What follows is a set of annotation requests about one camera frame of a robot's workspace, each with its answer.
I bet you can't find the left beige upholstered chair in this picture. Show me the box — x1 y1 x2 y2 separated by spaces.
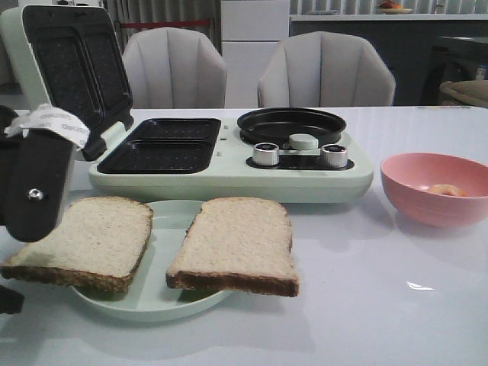
123 27 227 109

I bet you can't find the red barrier belt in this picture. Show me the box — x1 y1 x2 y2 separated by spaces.
119 18 213 29

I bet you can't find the left silver control knob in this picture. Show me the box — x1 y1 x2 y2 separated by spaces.
252 142 280 167

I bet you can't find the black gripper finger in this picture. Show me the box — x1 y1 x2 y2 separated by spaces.
0 285 24 315

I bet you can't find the mint green breakfast maker base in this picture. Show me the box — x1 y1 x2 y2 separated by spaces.
88 117 374 203

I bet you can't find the black round frying pan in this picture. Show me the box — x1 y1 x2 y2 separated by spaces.
237 108 346 147

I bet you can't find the white cabinet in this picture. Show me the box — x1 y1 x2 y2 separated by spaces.
220 1 290 108

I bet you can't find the beige cushion seat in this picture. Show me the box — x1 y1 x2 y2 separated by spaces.
439 80 487 108

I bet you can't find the mint green hinged lid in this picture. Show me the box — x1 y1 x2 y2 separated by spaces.
1 5 133 161

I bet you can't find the fruit plate on counter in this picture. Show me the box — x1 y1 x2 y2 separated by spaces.
376 0 413 14

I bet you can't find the pink bowl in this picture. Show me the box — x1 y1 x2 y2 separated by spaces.
380 152 487 228

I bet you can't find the silver control knob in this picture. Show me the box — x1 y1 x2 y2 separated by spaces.
320 144 348 169
252 142 280 167

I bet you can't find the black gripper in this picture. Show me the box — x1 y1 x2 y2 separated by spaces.
1 104 89 242

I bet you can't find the beige upholstered chair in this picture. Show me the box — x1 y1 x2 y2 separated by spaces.
257 31 396 108
123 27 227 109

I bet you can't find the mint green round plate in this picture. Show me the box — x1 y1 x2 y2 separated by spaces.
72 200 231 322

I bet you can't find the right beige upholstered chair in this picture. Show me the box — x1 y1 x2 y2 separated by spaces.
257 31 396 108

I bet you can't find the bread slice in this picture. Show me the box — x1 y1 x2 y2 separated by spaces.
1 197 153 293
165 197 300 297

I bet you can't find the right silver control knob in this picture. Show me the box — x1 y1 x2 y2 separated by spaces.
320 144 348 169

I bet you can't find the orange shrimp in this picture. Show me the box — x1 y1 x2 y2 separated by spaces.
427 184 467 197

